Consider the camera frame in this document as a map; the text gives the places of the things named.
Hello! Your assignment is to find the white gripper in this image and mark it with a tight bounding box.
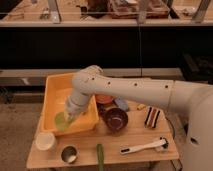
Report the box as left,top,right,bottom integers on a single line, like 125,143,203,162
65,90,91,120

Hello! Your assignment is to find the green cup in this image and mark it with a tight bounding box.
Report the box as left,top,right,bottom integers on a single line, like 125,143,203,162
54,112,72,131

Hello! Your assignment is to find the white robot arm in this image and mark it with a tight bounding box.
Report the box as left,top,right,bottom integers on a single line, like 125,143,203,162
65,65,213,171

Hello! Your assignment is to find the yellow plastic tray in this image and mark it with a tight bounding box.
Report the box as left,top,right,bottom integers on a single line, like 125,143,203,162
40,73,99,136

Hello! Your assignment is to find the terracotta bowl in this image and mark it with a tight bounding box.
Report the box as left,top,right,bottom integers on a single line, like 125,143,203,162
95,95,113,104

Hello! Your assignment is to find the dark brown bowl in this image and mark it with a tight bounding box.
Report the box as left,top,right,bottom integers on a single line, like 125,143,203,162
103,108,128,132

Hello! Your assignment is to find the blue cloth piece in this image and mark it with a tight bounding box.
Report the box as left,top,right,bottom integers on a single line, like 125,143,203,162
114,98,129,111

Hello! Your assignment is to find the green stick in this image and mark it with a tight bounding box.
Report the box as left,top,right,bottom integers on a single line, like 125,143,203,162
96,144,104,171

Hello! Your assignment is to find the metal cup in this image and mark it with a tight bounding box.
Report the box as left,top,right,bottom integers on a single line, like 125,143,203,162
61,146,77,164

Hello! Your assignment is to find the wooden board table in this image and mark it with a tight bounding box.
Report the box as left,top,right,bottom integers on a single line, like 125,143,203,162
26,102,179,169

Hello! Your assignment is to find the yellow banana toy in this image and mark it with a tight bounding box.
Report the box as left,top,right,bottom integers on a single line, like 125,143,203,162
137,104,146,110

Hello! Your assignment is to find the striped sponge block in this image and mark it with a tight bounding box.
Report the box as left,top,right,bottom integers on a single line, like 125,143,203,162
144,107,160,129

